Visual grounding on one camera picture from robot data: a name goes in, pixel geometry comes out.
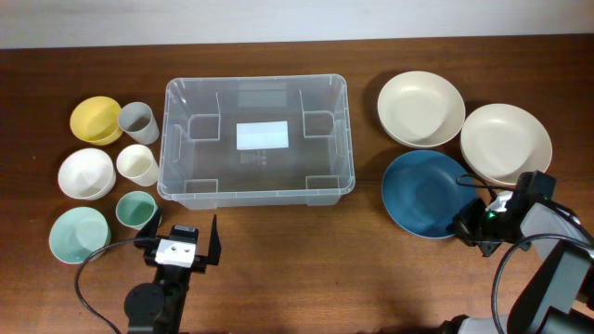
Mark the yellow small bowl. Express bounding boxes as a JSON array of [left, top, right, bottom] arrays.
[[70, 96, 123, 146]]

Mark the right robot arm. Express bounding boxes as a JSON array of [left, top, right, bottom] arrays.
[[437, 171, 593, 334]]

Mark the cream plastic cup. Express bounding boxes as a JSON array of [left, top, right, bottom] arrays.
[[116, 144, 160, 186]]

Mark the light green small bowl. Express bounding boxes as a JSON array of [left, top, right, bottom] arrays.
[[48, 207, 111, 264]]

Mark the green plastic cup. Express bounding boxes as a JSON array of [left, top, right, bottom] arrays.
[[115, 191, 158, 230]]

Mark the white small bowl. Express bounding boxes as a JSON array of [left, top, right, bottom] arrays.
[[58, 148, 116, 200]]

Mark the cream bowl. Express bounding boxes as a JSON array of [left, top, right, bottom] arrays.
[[460, 103, 552, 186], [377, 71, 466, 148]]

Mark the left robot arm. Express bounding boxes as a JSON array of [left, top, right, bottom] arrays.
[[124, 209, 222, 333]]

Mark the dark blue bowl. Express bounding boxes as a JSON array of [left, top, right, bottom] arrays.
[[381, 150, 478, 239]]

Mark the white label in bin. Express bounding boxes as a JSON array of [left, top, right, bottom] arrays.
[[236, 121, 289, 150]]

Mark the clear plastic storage bin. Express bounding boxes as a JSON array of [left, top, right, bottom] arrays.
[[157, 74, 355, 210]]

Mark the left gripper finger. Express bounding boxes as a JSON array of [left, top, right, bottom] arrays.
[[207, 215, 222, 265], [135, 208, 161, 248]]

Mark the grey plastic cup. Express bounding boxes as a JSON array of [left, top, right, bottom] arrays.
[[118, 102, 160, 145]]

